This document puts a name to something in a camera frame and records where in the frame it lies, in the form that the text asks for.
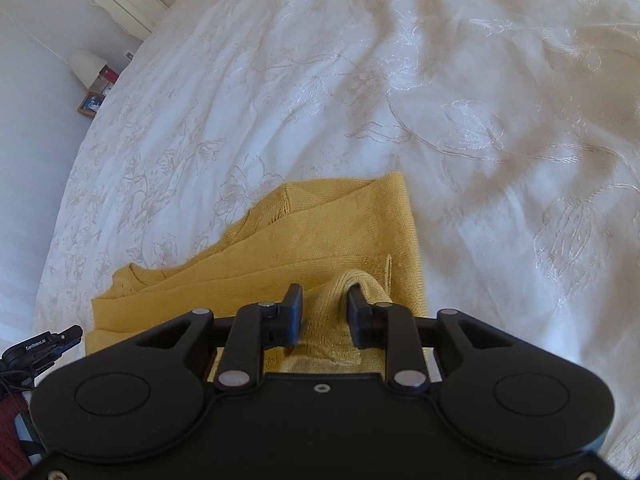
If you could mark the white embroidered bedspread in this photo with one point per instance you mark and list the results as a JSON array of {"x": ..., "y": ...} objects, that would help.
[{"x": 350, "y": 85}]

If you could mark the white table lamp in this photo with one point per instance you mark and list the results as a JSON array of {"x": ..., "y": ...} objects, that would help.
[{"x": 86, "y": 66}]

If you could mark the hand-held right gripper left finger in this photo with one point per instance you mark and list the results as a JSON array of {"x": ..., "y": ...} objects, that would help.
[{"x": 291, "y": 312}]

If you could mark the yellow knit sweater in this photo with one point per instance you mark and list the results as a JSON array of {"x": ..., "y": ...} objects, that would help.
[{"x": 325, "y": 230}]

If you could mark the red bottle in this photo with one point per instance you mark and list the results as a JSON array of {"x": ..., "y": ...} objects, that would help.
[{"x": 110, "y": 76}]

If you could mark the red cloth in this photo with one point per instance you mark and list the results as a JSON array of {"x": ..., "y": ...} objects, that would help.
[{"x": 9, "y": 435}]

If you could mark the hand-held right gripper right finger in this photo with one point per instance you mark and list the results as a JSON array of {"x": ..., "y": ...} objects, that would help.
[{"x": 359, "y": 320}]

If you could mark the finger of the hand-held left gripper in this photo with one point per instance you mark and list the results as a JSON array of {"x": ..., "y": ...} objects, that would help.
[{"x": 71, "y": 335}]

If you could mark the wooden photo frame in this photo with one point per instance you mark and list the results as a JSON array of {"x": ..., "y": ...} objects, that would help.
[{"x": 90, "y": 104}]

